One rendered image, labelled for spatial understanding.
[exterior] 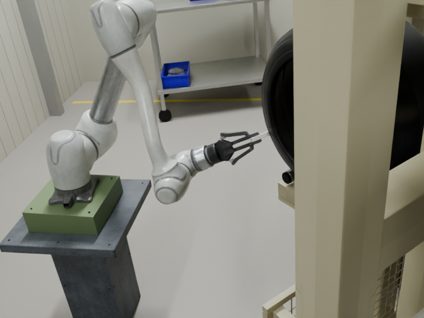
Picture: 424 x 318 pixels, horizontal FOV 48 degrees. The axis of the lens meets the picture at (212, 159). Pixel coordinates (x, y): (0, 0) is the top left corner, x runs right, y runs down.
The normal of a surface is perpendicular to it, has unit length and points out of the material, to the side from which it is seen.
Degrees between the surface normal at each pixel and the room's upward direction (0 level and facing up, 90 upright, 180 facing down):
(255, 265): 0
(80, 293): 90
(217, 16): 90
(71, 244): 0
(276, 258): 0
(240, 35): 90
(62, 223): 90
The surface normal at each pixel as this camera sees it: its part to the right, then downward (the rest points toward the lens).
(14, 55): 0.98, 0.01
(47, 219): -0.18, 0.51
